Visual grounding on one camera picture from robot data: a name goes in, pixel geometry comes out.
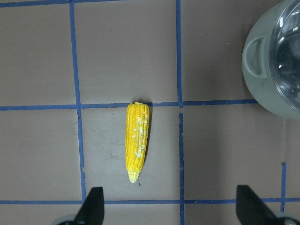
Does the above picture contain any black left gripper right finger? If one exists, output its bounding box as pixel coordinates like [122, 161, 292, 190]
[236, 185, 300, 225]

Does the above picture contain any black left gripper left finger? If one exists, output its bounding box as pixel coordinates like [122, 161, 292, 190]
[52, 187, 105, 225]

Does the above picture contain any yellow corn cob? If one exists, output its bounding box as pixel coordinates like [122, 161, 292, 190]
[125, 102, 150, 183]

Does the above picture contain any glass pot lid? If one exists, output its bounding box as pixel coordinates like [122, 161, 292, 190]
[269, 0, 300, 111]

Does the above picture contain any pale green steel pot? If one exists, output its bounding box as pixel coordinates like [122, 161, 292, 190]
[242, 1, 300, 120]

